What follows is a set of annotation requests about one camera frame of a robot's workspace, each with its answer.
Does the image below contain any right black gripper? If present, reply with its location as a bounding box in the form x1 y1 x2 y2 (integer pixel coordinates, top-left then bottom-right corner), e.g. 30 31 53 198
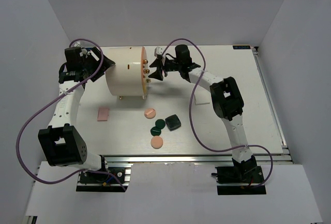
148 58 182 81

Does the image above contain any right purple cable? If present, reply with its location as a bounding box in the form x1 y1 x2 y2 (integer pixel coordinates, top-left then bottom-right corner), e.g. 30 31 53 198
162 38 274 189

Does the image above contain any plain pink round puff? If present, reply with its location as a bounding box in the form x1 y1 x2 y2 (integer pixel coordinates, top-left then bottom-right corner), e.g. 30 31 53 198
151 136 163 149

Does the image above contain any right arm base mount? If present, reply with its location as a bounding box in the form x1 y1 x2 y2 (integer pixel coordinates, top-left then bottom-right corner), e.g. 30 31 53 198
211 156 266 196

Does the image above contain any pink puff with strap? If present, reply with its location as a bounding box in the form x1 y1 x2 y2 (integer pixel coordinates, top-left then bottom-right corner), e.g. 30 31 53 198
144 108 156 119

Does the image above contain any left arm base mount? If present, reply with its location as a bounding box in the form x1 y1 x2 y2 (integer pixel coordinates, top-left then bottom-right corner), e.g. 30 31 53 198
76 163 132 192

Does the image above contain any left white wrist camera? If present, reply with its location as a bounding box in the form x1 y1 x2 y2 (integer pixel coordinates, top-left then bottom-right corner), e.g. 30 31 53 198
69 40 100 62

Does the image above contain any dark green puff upper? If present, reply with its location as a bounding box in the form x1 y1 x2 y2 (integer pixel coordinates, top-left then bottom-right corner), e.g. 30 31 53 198
155 119 166 129

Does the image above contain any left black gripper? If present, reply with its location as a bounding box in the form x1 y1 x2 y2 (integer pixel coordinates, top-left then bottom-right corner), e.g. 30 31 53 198
81 47 115 82

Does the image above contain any white square compact left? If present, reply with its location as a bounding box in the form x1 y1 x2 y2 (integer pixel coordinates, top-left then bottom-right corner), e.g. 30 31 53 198
194 93 210 106

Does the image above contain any pink rectangular palette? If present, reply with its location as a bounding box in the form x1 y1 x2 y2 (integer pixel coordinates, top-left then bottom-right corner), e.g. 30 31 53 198
97 108 109 122

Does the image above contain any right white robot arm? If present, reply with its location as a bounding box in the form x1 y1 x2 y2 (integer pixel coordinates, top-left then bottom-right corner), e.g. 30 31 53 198
149 44 257 183

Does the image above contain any black square compact case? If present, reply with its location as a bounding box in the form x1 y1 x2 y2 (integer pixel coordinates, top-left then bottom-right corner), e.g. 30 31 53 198
165 114 182 131

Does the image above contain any blue label sticker right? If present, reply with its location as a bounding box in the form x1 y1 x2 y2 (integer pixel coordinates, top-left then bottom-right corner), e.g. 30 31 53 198
232 45 251 50

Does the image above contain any purple cable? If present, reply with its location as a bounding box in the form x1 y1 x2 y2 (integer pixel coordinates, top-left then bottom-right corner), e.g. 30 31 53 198
16 38 127 192
162 38 274 189

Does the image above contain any cream round drawer organizer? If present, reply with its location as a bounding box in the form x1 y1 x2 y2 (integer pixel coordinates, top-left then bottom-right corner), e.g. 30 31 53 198
103 46 149 98

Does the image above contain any dark green puff with label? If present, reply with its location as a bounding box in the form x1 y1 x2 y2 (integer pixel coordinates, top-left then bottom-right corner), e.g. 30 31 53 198
150 126 161 137

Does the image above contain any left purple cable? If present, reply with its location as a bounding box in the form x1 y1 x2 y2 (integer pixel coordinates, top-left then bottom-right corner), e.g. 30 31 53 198
16 38 127 192

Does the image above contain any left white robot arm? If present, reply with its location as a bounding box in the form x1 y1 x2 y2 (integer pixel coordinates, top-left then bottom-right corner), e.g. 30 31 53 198
38 47 115 182

